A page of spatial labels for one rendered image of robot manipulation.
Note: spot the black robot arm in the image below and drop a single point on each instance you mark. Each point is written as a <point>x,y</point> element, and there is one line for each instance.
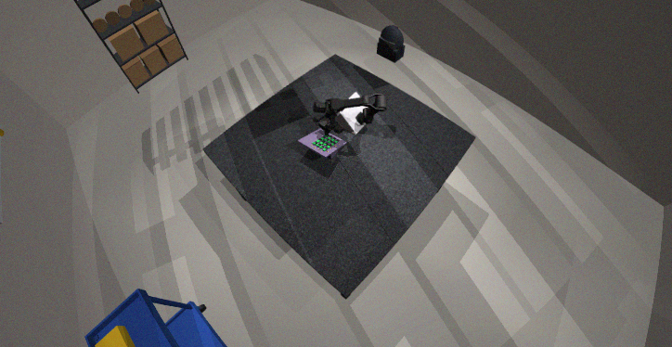
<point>336,105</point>

